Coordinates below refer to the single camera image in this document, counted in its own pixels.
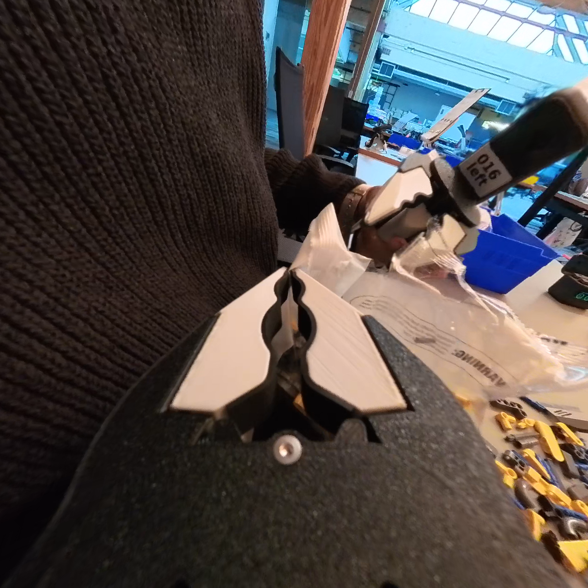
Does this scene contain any white book stand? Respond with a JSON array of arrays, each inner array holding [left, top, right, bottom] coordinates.
[[419, 86, 492, 144]]

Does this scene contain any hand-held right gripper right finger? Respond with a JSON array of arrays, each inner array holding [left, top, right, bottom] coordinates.
[[292, 268, 409, 414]]

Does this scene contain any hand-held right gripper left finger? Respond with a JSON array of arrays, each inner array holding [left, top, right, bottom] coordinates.
[[170, 267, 289, 416]]

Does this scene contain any blue plastic bin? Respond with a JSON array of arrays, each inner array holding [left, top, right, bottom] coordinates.
[[458, 213, 562, 296]]

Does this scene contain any pile of yellow blue pieces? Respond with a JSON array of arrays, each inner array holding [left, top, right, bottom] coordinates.
[[458, 390, 588, 576]]

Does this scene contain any wristwatch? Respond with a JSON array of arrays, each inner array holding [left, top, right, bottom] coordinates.
[[345, 184, 376, 231]]

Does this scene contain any person's left hand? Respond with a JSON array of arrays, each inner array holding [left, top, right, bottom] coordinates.
[[355, 226, 409, 266]]

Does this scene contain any person's left forearm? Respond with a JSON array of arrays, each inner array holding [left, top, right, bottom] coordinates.
[[266, 149, 368, 236]]

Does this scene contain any white paper bag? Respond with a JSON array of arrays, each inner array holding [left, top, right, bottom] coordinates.
[[289, 204, 374, 300]]

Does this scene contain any wooden post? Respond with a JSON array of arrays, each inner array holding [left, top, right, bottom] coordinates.
[[300, 0, 353, 158]]

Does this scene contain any clear plastic bag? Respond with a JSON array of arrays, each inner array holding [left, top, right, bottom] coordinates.
[[344, 256, 588, 397]]

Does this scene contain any black charger with green display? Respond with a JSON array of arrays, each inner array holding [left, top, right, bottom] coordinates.
[[547, 254, 588, 310]]

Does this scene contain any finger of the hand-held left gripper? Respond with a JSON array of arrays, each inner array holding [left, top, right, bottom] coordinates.
[[390, 213, 481, 270], [364, 148, 443, 240]]

